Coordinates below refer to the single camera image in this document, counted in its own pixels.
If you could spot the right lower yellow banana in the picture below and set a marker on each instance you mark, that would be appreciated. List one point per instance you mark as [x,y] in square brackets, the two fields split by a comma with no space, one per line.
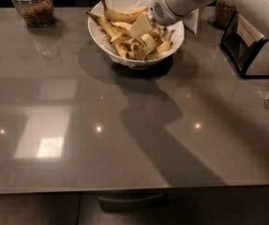
[163,47]

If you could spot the black wire napkin holder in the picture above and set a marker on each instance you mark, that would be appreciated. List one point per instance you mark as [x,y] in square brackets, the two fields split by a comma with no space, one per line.
[238,47]

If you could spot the white ceramic bowl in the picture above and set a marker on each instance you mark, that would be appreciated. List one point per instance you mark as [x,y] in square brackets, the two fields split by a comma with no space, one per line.
[136,57]

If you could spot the glass cereal jar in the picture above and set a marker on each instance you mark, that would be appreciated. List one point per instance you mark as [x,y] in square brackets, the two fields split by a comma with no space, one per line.
[36,13]
[224,13]

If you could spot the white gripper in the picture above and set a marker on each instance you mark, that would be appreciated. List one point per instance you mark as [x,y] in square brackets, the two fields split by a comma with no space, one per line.
[166,10]

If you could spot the left glass cereal jar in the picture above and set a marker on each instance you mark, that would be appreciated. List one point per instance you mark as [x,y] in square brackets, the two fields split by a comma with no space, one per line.
[36,13]

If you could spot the right glass cereal jar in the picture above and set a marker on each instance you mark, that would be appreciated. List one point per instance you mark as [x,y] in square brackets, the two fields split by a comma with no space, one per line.
[224,13]

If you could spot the left long yellow banana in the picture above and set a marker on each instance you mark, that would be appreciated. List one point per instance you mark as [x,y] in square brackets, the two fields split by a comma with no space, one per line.
[106,27]

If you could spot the top yellow banana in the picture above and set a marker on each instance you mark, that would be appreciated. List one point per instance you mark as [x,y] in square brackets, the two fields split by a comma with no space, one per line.
[125,16]

